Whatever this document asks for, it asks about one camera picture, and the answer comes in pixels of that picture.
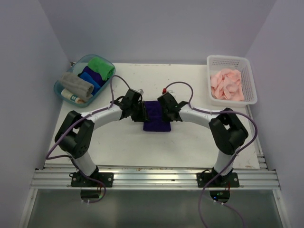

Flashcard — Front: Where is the purple towel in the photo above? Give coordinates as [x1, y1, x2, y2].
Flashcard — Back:
[82, 66, 106, 87]
[143, 101, 171, 133]

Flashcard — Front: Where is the grey towel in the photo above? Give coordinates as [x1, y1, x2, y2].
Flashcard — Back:
[59, 72, 94, 101]

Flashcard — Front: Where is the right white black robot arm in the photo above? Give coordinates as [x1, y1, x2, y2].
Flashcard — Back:
[157, 92, 248, 187]

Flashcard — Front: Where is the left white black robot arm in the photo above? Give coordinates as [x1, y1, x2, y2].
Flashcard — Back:
[55, 89, 147, 187]

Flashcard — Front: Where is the green rolled towel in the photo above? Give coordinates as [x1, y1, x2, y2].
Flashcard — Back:
[87, 57, 115, 81]

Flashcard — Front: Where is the purple rolled towel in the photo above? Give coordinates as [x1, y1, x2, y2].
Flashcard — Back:
[82, 66, 106, 87]

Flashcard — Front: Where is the blue translucent plastic bin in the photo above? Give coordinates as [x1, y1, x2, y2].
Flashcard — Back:
[54, 55, 115, 108]

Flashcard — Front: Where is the blue rolled towel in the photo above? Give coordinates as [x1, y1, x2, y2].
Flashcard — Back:
[78, 72, 101, 95]

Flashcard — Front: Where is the pink towel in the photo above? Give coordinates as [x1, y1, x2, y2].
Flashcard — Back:
[210, 68, 245, 102]

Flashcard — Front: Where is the white plastic basket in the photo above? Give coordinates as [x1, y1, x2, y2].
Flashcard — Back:
[207, 55, 257, 108]

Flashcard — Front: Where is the beige patterned rolled towel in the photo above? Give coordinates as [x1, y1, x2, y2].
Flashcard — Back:
[61, 89, 85, 104]

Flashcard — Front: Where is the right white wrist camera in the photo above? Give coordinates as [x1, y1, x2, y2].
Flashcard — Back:
[162, 88, 174, 95]

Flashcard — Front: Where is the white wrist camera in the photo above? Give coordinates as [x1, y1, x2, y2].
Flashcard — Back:
[162, 88, 174, 95]
[138, 89, 144, 95]

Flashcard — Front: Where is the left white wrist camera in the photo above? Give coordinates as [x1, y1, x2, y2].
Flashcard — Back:
[138, 89, 144, 95]

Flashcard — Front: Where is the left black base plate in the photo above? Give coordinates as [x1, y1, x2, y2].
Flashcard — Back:
[69, 172, 114, 188]

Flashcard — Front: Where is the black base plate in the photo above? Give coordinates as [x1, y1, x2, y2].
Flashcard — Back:
[196, 172, 240, 188]
[69, 172, 114, 188]

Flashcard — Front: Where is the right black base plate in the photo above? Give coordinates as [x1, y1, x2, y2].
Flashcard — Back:
[196, 172, 240, 188]

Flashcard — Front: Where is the aluminium mounting rail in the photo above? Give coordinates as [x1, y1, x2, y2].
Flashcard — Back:
[30, 165, 280, 190]

